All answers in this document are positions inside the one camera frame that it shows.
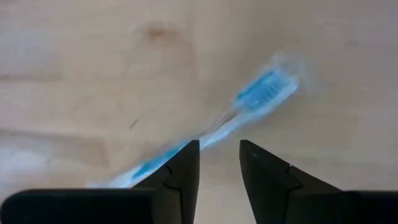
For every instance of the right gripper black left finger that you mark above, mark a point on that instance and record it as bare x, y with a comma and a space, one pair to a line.
174, 193

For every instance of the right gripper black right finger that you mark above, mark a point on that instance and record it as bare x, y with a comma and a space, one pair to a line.
280, 193

